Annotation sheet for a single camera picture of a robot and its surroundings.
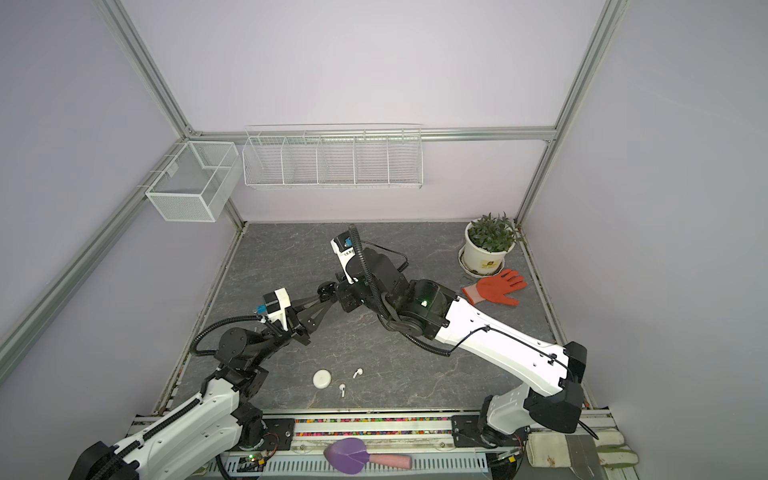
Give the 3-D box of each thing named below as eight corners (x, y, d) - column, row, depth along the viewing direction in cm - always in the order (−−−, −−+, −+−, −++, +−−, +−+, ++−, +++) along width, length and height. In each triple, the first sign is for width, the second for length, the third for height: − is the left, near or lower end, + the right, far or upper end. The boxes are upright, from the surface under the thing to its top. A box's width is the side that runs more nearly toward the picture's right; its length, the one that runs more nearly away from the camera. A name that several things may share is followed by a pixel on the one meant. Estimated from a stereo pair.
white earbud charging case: (312, 389, 83) (310, 387, 81) (315, 370, 86) (313, 368, 84) (331, 389, 83) (329, 387, 81) (333, 370, 86) (332, 368, 84)
